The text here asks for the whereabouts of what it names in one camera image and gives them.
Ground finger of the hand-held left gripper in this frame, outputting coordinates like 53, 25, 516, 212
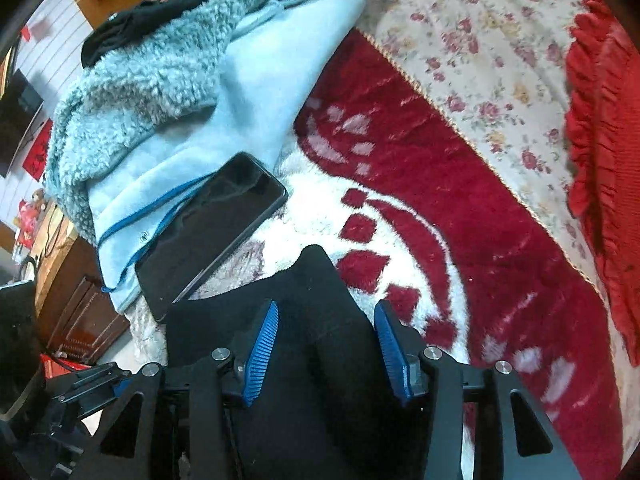
47, 361, 133, 413

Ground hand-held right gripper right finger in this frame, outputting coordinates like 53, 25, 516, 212
373, 300, 583, 480

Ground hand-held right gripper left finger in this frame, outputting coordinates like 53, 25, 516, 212
72, 299, 281, 480

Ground black pants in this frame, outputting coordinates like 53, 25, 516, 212
165, 244, 436, 480

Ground brown wooden cabinet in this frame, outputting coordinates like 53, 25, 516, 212
32, 237, 132, 363

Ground red and white plush blanket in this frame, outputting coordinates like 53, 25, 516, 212
125, 27, 626, 480

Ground black smartphone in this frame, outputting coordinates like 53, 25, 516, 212
134, 151, 290, 324

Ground black television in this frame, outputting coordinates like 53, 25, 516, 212
0, 67, 45, 178

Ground light blue fleece jacket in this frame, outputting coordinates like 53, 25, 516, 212
44, 0, 368, 313

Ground red heart-shaped ruffled pillow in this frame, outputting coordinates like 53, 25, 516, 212
564, 0, 640, 366

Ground floral quilt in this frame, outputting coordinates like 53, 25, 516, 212
357, 0, 618, 301

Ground black cloth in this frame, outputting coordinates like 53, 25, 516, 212
81, 0, 236, 68

